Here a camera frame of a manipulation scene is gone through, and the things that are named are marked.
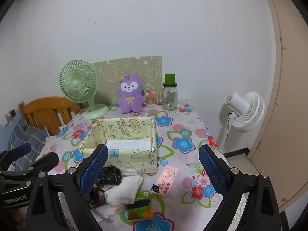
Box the white bag roll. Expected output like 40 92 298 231
93 203 127 222

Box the glass jar with green lid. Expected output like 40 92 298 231
159 74 178 111

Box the white standing fan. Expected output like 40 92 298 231
218 91 265 150

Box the pink sticker card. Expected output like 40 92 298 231
151 166 179 195

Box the green small box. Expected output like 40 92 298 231
126 190 154 220

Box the black fan power cable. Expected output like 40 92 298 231
226 112 233 140

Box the beige wardrobe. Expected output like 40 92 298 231
248 0 308 212

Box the white cloth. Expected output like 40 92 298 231
105 175 144 204

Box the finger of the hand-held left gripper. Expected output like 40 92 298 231
11 152 59 177
0 143 32 167

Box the yellow printed storage box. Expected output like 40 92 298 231
79 116 159 175

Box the cotton swab jar orange lid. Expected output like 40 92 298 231
146 90 157 107

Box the black plastic bag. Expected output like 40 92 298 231
97 165 122 186

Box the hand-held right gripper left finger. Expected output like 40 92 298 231
25 144 109 231

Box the clear plastic tube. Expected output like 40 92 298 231
120 168 139 177

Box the floral tablecloth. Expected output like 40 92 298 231
36 100 246 231

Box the grey plaid blanket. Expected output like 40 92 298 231
0 119 49 171

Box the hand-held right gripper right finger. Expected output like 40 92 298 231
198 144 282 231

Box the green desk fan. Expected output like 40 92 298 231
59 60 110 120

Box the purple plush toy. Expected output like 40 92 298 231
117 74 147 114

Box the wall socket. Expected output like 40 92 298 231
6 109 17 122

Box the green printed cardboard sheet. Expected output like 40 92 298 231
92 56 163 106

